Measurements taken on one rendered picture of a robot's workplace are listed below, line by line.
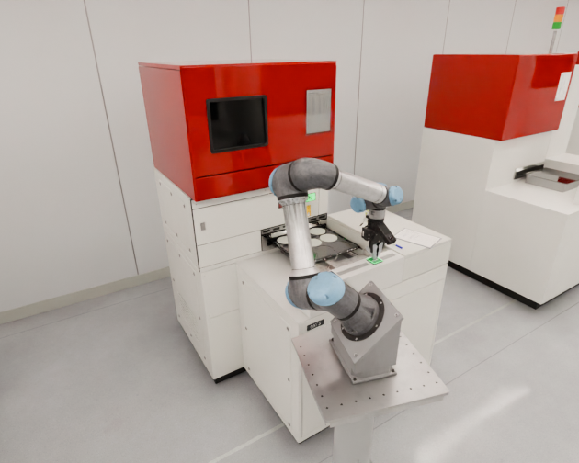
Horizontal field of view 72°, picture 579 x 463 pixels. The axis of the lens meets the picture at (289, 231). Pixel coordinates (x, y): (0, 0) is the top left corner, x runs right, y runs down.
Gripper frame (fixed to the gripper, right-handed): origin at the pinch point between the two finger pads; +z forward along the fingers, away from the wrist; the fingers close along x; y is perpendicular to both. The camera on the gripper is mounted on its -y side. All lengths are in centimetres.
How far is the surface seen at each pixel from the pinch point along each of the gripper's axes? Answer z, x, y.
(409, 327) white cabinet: 48, -25, -4
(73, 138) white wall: -33, 101, 207
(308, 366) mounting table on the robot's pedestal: 16, 56, -27
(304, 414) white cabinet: 72, 42, -4
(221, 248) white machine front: 5, 53, 59
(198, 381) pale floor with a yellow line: 98, 71, 70
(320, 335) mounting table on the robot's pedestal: 16.1, 42.7, -15.4
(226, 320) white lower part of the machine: 51, 54, 59
